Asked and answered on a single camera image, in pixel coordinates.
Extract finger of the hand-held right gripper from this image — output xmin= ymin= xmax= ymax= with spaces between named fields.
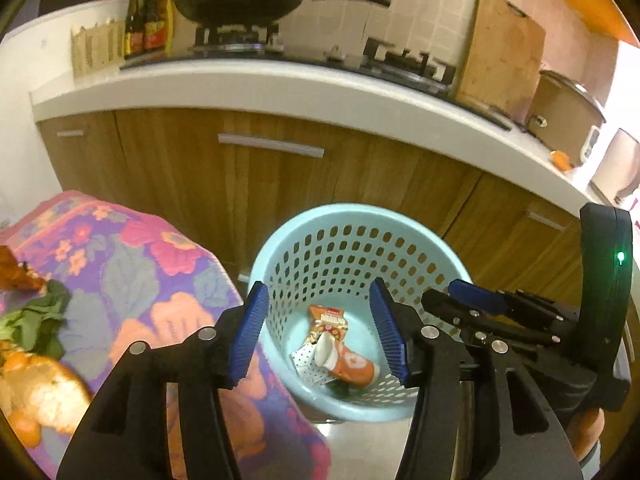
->
xmin=421 ymin=289 xmax=566 ymax=356
xmin=448 ymin=280 xmax=581 ymax=341

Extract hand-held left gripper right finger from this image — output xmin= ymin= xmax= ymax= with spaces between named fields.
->
xmin=367 ymin=277 xmax=583 ymax=480

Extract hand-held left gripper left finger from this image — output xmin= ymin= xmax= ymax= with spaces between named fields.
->
xmin=56 ymin=280 xmax=271 ymax=480

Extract light blue perforated basket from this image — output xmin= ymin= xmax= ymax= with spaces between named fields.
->
xmin=248 ymin=203 xmax=475 ymax=423

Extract person's right hand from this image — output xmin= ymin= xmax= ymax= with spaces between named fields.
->
xmin=570 ymin=407 xmax=606 ymax=461

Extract orange snack wrapper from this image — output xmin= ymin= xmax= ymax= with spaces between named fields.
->
xmin=307 ymin=305 xmax=381 ymax=388

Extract white paper cup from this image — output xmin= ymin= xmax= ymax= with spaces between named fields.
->
xmin=314 ymin=335 xmax=347 ymax=370

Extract white dotted wrapper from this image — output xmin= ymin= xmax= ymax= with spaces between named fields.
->
xmin=291 ymin=342 xmax=331 ymax=388

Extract floral blanket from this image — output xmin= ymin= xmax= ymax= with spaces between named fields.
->
xmin=0 ymin=190 xmax=332 ymax=480

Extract white appliance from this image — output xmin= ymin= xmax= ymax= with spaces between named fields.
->
xmin=590 ymin=127 xmax=640 ymax=206

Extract wooden kitchen cabinet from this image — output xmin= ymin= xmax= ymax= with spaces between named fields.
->
xmin=37 ymin=107 xmax=593 ymax=306

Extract beige rice cooker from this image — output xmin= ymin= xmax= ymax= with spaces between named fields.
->
xmin=526 ymin=70 xmax=607 ymax=167

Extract green vegetable leaves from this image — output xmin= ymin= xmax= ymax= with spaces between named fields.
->
xmin=0 ymin=280 xmax=71 ymax=358

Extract orange peel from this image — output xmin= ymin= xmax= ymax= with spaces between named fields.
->
xmin=0 ymin=350 xmax=93 ymax=448

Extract wooden cutting board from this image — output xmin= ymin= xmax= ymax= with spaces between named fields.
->
xmin=456 ymin=0 xmax=547 ymax=116

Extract white countertop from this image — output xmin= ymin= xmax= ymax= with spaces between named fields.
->
xmin=30 ymin=0 xmax=618 ymax=211

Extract black gas stove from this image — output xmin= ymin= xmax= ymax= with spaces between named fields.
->
xmin=120 ymin=25 xmax=513 ymax=131

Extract beige woven basket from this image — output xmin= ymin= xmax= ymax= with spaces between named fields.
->
xmin=70 ymin=20 xmax=126 ymax=79

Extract dark sauce bottle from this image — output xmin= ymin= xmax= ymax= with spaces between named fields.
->
xmin=123 ymin=0 xmax=146 ymax=58
xmin=143 ymin=0 xmax=169 ymax=53

